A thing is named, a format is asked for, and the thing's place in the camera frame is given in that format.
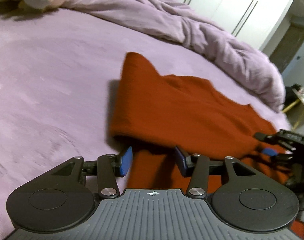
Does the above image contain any rust red knit cardigan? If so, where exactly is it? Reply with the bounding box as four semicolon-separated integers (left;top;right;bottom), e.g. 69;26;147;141
109;51;304;238

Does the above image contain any yellow legged side table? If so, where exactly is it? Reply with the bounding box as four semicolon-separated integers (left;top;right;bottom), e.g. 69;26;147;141
283;90;304;131

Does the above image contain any black clothing pile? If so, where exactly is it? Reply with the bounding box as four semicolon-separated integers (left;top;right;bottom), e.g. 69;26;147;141
284;83;304;108

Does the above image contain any purple crumpled duvet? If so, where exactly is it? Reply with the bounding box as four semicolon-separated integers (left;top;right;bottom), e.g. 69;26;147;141
63;0;285;112

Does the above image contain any purple bed sheet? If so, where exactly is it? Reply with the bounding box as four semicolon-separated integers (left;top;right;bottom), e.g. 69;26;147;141
0;4;289;239

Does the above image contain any white wardrobe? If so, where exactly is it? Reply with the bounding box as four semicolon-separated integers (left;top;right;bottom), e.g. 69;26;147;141
178;0;293;50

